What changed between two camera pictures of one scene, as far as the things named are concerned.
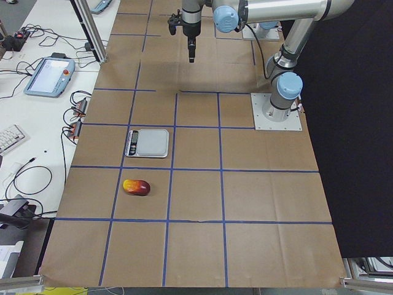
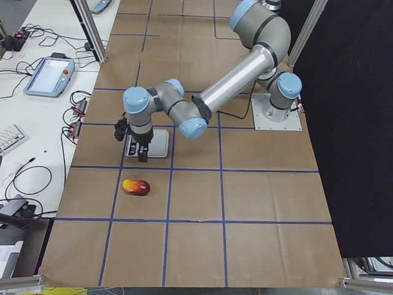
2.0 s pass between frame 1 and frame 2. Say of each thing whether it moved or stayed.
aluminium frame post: stayed
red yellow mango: stayed
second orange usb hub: stayed
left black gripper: moved
